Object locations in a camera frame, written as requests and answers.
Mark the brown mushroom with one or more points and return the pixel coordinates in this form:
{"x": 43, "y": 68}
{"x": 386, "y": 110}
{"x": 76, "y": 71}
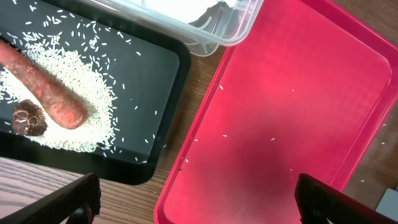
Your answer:
{"x": 28, "y": 119}

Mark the grey dishwasher rack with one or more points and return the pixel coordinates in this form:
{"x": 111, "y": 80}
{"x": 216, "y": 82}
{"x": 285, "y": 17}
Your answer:
{"x": 388, "y": 204}

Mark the red serving tray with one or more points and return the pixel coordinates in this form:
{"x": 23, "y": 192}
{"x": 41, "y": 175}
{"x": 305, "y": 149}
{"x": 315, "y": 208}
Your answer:
{"x": 305, "y": 92}

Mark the white rice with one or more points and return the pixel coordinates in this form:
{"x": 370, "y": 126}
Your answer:
{"x": 77, "y": 93}

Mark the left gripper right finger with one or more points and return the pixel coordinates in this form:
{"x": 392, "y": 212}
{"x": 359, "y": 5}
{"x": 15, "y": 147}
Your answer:
{"x": 318, "y": 203}

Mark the clear plastic bin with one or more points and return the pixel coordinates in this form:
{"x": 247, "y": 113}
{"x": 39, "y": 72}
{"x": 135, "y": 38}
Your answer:
{"x": 202, "y": 25}

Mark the orange carrot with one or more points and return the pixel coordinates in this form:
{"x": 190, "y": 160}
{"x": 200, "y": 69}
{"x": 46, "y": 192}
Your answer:
{"x": 61, "y": 104}

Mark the black plastic tray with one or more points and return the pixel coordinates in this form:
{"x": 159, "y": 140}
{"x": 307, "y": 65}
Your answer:
{"x": 110, "y": 168}

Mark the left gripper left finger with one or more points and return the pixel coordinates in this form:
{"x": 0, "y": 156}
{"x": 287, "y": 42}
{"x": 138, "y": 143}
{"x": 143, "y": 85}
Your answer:
{"x": 77, "y": 202}

